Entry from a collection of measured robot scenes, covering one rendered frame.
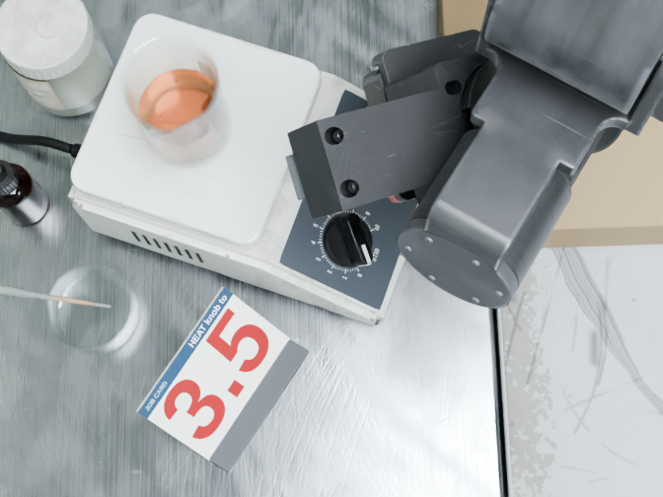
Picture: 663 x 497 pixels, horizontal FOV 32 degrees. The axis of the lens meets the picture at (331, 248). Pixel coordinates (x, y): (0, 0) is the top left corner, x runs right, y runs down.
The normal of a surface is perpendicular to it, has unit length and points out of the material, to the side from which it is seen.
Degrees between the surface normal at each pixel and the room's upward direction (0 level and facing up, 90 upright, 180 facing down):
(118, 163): 0
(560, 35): 56
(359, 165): 30
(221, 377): 40
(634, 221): 0
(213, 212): 0
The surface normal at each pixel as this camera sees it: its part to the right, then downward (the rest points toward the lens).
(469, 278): -0.52, 0.79
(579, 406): -0.04, -0.27
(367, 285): 0.43, -0.08
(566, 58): -0.50, 0.67
